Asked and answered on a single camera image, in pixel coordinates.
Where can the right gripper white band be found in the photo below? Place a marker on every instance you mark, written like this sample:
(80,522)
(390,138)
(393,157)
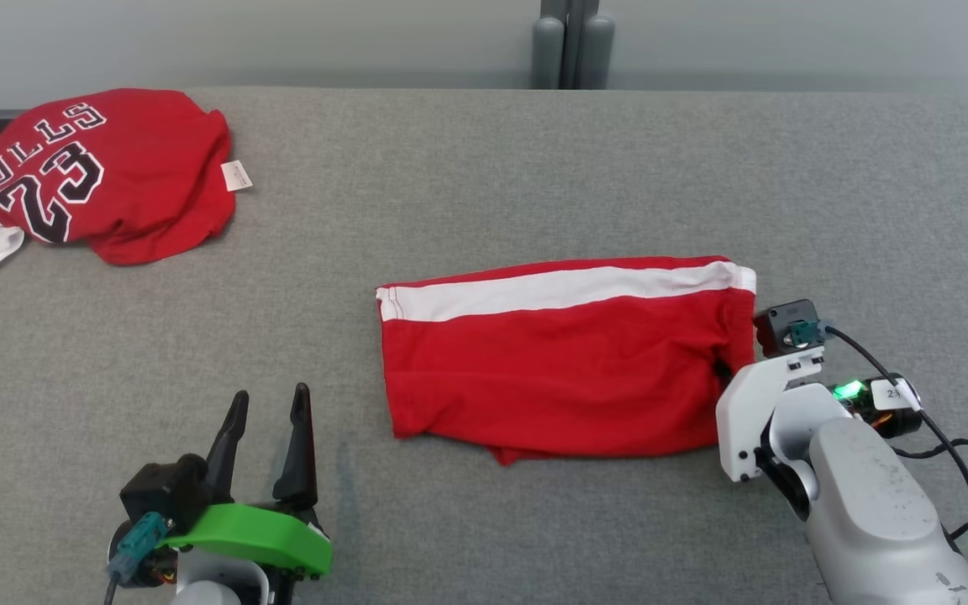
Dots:
(744,420)

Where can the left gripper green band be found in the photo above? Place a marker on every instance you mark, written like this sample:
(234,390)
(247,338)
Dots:
(257,529)

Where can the red shorts with white stripe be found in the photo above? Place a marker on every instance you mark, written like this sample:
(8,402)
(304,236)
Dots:
(551,378)

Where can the red Bulls 23 jersey shirt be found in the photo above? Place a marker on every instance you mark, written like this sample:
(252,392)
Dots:
(148,168)

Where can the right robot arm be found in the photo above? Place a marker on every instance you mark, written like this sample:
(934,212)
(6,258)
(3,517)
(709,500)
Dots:
(870,504)

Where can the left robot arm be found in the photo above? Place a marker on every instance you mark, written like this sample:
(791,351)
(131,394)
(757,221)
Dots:
(215,584)

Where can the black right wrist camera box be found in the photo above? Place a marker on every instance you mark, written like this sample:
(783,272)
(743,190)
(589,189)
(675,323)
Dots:
(782,323)

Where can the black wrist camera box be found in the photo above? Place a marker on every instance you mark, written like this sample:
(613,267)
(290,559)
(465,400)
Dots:
(160,491)
(782,323)

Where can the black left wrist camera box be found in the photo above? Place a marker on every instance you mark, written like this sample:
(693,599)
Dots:
(160,491)

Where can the grey partition post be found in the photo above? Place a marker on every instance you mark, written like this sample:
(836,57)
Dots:
(572,42)

